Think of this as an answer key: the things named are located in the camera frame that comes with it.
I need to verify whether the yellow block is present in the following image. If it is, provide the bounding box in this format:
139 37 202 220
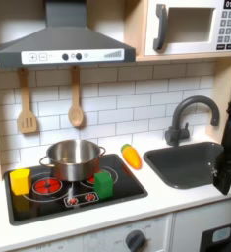
9 167 33 197

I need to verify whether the orange toy carrot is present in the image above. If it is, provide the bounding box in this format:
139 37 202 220
120 143 144 171

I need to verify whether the steel pot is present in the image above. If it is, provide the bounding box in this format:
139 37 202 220
38 139 107 183

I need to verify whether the wooden slotted spatula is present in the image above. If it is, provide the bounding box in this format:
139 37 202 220
16 67 38 135

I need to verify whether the dark grey tap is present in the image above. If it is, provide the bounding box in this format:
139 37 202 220
164 94 221 148

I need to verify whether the black stove top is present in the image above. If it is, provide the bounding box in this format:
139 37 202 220
3 153 149 226

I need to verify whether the black oven knob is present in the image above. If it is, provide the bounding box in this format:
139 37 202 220
124 229 147 252

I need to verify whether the wooden spoon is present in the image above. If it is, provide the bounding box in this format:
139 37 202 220
67 66 86 128

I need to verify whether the grey range hood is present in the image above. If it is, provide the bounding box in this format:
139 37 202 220
0 0 137 69

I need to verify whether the green block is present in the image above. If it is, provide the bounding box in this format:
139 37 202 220
93 170 115 201

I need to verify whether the black dishwasher panel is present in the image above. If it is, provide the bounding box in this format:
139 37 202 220
199 220 231 252

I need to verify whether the white toy microwave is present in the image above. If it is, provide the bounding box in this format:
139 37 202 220
144 0 231 57

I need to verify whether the dark grey sink basin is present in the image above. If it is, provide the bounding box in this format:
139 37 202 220
143 141 231 190

